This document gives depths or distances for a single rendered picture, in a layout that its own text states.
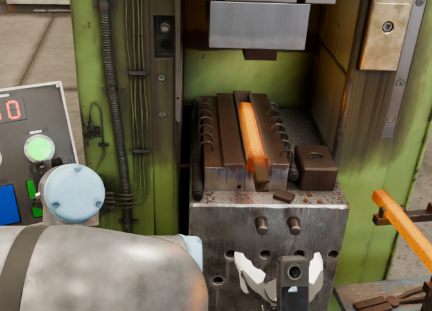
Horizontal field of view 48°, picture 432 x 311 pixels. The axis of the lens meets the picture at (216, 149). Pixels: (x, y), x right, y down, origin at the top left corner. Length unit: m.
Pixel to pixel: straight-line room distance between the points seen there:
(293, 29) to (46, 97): 0.52
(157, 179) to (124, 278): 1.07
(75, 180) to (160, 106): 0.61
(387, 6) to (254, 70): 0.52
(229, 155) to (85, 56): 0.42
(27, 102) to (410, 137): 0.95
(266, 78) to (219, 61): 0.16
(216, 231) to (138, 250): 0.89
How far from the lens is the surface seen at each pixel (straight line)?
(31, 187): 1.03
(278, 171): 1.18
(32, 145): 1.04
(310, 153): 1.25
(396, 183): 1.47
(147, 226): 1.44
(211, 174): 1.16
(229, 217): 1.17
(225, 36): 1.03
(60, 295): 0.28
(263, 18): 1.02
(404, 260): 2.57
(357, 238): 1.55
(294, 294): 0.77
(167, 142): 1.29
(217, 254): 1.24
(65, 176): 0.66
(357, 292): 1.33
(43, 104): 1.05
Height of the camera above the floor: 1.59
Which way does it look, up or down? 30 degrees down
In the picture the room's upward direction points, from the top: 3 degrees clockwise
